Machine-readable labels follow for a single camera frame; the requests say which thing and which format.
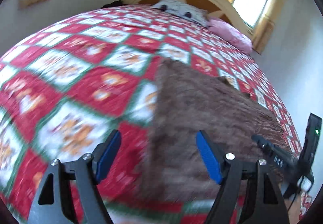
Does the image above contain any red patchwork bedspread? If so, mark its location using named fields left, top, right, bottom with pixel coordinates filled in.
left=1, top=5, right=301, bottom=223

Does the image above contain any pink pillow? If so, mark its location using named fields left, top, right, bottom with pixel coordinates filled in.
left=208, top=18, right=252, bottom=55

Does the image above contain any brown knit sweater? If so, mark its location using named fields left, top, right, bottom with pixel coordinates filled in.
left=139, top=58, right=290, bottom=202

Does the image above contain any grey patterned pillow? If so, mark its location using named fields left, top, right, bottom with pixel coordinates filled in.
left=151, top=0, right=208, bottom=27

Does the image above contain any yellow curtain behind bed right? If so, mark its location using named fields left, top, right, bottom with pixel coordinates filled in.
left=252, top=0, right=286, bottom=54

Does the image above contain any black object beside bed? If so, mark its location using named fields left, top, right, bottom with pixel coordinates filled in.
left=101, top=0, right=124, bottom=9

